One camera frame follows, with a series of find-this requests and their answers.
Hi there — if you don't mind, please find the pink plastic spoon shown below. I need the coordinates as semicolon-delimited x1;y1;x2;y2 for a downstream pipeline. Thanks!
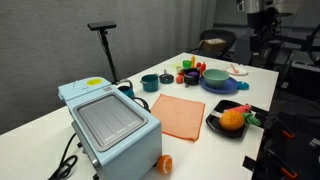
229;63;240;74

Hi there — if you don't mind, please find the light blue toaster oven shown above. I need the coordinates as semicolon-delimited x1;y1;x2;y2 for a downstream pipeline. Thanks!
57;76;163;180

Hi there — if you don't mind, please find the orange cloth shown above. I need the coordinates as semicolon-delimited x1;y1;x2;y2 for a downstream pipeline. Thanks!
150;93;206;142

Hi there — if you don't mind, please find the orange half toy fruit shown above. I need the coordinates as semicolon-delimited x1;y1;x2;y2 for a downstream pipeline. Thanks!
157;154;174;175

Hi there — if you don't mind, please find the black power cable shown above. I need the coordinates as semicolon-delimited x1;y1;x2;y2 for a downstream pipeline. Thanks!
48;132;79;180

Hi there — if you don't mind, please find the black cable loop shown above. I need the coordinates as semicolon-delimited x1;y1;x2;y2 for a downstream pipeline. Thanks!
132;96;152;113

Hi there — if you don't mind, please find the black tape strip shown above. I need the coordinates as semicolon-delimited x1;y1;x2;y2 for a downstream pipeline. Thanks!
242;155;267;172
249;105;269;120

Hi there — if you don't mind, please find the black camera stand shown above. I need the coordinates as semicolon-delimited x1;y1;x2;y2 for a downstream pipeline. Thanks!
98;29;122;85

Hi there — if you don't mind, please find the dark teal toy kettle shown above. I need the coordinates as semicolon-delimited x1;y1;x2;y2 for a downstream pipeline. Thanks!
117;79;136;99

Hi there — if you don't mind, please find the blue plate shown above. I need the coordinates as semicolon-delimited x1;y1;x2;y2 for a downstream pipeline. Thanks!
199;76;239;95

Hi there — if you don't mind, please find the orange plush fruit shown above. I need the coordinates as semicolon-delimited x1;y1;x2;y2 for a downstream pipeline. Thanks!
218;110;246;131

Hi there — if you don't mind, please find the black plastic tray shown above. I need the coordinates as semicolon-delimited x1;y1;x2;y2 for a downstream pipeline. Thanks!
205;99;258;139

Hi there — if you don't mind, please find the small black frying pan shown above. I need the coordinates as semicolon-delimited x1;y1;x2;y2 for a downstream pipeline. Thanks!
158;69;175;85

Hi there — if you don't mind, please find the mint green bowl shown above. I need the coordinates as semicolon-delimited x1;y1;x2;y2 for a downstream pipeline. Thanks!
202;68;231;89

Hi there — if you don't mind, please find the black toy pot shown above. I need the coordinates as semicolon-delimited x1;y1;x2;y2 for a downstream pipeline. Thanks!
183;67;201;86

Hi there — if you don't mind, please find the teal round lid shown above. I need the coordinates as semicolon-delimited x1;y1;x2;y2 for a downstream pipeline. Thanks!
236;81;250;91

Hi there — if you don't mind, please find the black stereo camera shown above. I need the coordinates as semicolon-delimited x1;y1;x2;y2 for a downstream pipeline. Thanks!
87;20;118;32

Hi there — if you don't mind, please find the black clamp orange tip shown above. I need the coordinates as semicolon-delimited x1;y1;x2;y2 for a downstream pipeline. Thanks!
280;129;297;140
279;166;299;180

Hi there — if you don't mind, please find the brown cardboard box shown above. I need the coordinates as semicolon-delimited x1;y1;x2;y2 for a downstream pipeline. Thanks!
198;37;228;53

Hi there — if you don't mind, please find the white small plate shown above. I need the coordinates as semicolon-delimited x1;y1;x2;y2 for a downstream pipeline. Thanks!
224;64;249;77

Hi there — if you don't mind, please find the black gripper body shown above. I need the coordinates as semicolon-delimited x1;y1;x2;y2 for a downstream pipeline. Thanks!
246;7;281;35

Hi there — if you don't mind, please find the teal toy pot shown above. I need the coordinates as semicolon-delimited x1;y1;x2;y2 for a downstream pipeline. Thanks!
139;73;160;93

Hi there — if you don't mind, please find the black office chair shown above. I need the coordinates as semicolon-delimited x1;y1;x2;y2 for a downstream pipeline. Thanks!
188;28;238;62

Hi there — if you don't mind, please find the grey curtain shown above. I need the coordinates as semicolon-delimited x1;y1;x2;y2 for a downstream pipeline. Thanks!
149;0;218;56

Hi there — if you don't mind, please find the watermelon slice plush toy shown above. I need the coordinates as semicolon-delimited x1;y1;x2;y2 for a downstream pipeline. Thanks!
224;104;252;115

